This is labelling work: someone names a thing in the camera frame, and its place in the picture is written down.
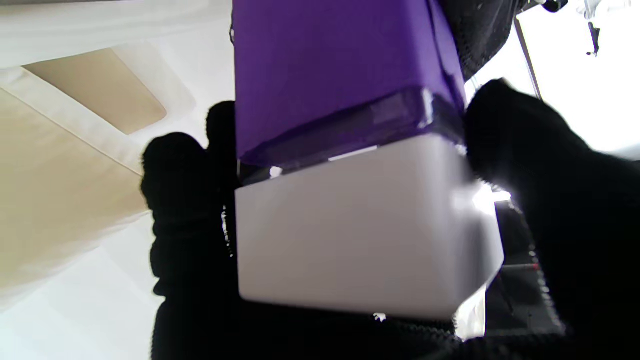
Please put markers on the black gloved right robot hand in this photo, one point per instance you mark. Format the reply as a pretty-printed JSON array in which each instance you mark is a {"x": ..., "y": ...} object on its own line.
[{"x": 575, "y": 225}]

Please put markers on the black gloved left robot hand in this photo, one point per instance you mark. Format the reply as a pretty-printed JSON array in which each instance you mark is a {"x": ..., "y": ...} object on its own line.
[{"x": 480, "y": 30}]

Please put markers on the purple square coffee jar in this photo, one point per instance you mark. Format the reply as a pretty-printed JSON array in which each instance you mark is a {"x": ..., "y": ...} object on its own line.
[{"x": 340, "y": 70}]

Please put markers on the white square jar lid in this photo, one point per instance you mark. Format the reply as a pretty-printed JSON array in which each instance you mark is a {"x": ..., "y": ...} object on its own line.
[{"x": 360, "y": 235}]

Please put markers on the black flat device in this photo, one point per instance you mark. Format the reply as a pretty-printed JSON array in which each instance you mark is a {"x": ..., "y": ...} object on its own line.
[{"x": 525, "y": 300}]

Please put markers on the beige sofa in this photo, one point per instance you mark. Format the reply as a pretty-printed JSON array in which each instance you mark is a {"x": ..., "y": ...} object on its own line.
[{"x": 65, "y": 165}]

